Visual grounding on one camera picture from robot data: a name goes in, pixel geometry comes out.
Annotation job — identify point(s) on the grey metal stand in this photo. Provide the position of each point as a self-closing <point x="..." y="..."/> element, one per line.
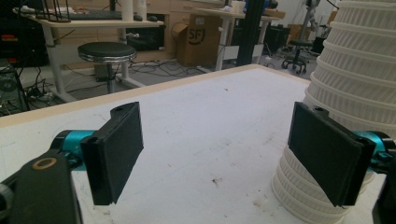
<point x="309" y="18"/>

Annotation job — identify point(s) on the white paper roll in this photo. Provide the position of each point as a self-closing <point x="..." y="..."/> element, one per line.
<point x="127" y="9"/>

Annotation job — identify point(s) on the brown cardboard box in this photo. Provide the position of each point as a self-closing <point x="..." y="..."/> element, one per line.
<point x="199" y="40"/>

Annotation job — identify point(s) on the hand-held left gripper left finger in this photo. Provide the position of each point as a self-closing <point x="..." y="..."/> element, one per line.
<point x="115" y="149"/>

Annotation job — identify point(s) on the black equipment cabinet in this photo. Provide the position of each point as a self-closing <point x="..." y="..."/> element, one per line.
<point x="21" y="40"/>

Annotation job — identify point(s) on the beige desk with white legs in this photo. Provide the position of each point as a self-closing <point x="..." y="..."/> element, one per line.
<point x="93" y="24"/>

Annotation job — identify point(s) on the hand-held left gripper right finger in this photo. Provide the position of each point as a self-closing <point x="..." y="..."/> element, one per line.
<point x="327" y="155"/>

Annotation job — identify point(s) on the black round stool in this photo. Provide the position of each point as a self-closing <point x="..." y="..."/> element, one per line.
<point x="107" y="52"/>

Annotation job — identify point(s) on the dark desk mat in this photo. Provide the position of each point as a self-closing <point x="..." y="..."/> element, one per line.
<point x="93" y="15"/>

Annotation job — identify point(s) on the black metal shelf frame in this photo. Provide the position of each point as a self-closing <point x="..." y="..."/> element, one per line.
<point x="12" y="90"/>

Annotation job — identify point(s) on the white desk with wooden top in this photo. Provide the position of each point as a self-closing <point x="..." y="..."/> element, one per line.
<point x="224" y="18"/>

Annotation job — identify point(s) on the black metal post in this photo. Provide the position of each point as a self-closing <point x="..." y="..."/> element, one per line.
<point x="250" y="31"/>

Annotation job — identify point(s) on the black office chair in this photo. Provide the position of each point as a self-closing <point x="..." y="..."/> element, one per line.
<point x="297" y="53"/>

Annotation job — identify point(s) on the black computer mouse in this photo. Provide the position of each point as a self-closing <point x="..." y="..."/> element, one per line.
<point x="152" y="18"/>

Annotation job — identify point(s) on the white ribbed vase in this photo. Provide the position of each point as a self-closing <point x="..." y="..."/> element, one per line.
<point x="358" y="62"/>

